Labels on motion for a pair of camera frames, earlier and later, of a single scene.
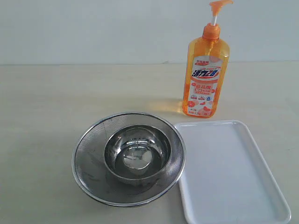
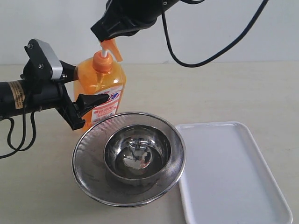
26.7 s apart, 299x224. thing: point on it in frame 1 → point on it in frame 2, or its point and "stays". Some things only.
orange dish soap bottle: x=207 y=60 → x=96 y=76
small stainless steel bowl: x=137 y=154 stays
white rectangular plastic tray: x=225 y=178 stays
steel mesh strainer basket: x=131 y=159 stays
